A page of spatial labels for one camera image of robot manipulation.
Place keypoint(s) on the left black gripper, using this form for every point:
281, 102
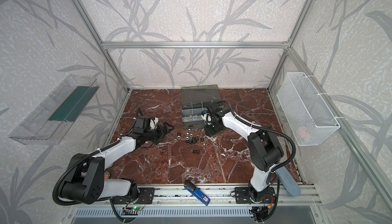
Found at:
158, 129

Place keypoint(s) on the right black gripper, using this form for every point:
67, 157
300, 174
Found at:
211, 128

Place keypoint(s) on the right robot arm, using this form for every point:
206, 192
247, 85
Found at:
265, 149

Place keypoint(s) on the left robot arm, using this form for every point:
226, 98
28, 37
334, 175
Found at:
84, 180

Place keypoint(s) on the black screw cluster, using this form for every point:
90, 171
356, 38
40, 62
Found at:
192, 140

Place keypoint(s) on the lone black screw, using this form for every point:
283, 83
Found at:
195, 151

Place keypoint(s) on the grey compartment organizer box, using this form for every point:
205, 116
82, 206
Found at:
194, 100

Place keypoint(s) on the blue black utility knife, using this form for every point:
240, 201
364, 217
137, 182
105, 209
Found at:
196, 192

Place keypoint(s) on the pink object in basket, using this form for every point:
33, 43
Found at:
303, 133

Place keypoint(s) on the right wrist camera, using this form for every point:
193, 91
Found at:
206, 116

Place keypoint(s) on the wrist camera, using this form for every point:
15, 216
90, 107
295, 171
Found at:
153, 123
206, 116

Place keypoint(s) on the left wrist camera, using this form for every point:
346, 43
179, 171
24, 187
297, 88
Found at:
153, 123

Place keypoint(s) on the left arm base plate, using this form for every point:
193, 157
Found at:
142, 195

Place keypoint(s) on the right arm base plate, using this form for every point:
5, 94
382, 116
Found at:
248, 195

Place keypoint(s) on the white wire mesh basket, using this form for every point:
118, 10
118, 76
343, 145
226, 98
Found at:
304, 106

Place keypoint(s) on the clear acrylic wall shelf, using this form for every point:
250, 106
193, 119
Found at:
52, 119

